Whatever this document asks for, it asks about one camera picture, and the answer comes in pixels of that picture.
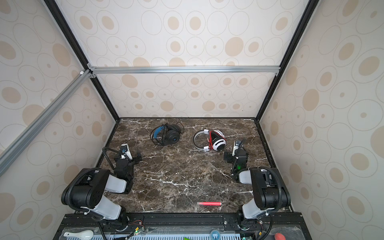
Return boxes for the pink marker pen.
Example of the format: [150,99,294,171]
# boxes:
[197,202,222,206]

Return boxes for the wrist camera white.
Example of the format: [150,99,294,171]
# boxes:
[232,141,243,156]
[120,144,133,161]

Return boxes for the red round object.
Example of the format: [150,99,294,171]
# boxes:
[274,233,286,240]

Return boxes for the black blue headphones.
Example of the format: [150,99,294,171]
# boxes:
[150,122,185,146]

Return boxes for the white spoon-shaped tool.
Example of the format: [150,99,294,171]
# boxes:
[64,230,94,240]

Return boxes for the black frame post left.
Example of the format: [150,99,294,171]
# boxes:
[44,0,120,122]

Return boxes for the white red headphones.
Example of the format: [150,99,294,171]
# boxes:
[193,129,227,152]

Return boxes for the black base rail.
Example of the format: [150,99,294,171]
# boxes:
[54,213,311,240]

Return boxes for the aluminium rail left wall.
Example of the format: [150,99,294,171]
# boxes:
[1,70,91,175]

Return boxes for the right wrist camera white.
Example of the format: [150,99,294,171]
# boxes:
[232,141,243,156]

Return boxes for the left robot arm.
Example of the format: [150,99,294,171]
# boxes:
[61,144,142,230]

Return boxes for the blue round cap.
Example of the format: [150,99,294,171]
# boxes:
[210,230,221,240]

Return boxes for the black frame post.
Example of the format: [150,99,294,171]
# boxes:
[255,0,320,123]
[44,0,120,122]

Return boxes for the black frame post right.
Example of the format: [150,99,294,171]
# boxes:
[255,0,320,123]

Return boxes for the horizontal aluminium rail back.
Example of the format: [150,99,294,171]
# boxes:
[91,66,280,74]

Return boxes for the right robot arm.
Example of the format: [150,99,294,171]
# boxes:
[224,141,291,223]

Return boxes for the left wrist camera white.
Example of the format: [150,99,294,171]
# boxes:
[120,144,133,161]

